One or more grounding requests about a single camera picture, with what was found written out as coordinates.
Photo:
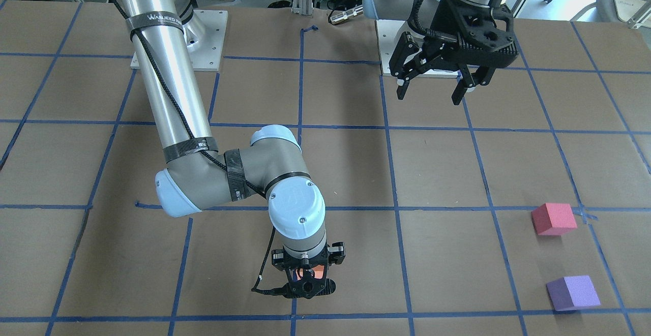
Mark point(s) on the brown paper table cover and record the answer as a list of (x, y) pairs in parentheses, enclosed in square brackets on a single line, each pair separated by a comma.
[(432, 200)]

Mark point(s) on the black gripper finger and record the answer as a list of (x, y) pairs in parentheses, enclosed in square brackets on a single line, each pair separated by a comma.
[(406, 62), (468, 81)]

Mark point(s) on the orange foam cube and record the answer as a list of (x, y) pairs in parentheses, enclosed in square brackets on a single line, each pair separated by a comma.
[(315, 271)]

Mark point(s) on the red foam cube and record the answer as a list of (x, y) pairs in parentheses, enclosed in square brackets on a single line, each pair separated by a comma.
[(553, 219)]

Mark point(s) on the purple foam cube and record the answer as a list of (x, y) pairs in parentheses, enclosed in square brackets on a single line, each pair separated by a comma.
[(573, 293)]

